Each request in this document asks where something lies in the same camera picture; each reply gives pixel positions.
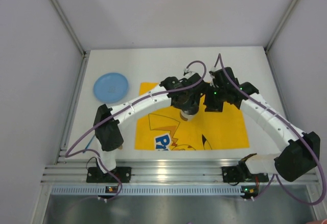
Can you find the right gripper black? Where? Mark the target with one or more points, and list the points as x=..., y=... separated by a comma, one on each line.
x=213, y=105

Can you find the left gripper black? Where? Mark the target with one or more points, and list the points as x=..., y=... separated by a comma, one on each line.
x=189, y=109

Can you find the metal cup brown base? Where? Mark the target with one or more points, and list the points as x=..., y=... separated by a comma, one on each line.
x=187, y=115

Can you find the yellow Pikachu cloth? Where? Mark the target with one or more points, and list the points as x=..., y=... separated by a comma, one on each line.
x=166, y=130

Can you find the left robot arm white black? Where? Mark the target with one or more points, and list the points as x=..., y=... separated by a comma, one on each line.
x=109, y=122

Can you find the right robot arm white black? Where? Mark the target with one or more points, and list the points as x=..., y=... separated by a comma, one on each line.
x=297, y=150

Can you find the light blue plate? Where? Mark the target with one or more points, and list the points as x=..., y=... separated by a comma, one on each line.
x=111, y=88

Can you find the blue fork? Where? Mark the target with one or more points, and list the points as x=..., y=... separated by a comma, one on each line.
x=88, y=144

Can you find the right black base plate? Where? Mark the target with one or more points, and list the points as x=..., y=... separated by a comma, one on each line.
x=238, y=174

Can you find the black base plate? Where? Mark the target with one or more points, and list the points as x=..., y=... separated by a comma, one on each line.
x=238, y=174
x=95, y=175

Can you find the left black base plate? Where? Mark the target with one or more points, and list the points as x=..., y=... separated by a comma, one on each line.
x=95, y=175

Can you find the right frame post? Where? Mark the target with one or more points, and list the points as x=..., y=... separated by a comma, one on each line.
x=286, y=15

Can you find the frame post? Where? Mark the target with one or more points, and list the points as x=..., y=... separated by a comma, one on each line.
x=64, y=20
x=286, y=15

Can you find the aluminium mounting rail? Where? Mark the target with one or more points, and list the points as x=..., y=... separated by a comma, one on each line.
x=170, y=172

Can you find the slotted cable duct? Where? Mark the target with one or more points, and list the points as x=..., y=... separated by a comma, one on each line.
x=153, y=190

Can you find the left frame post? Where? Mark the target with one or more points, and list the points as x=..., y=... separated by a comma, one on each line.
x=64, y=20

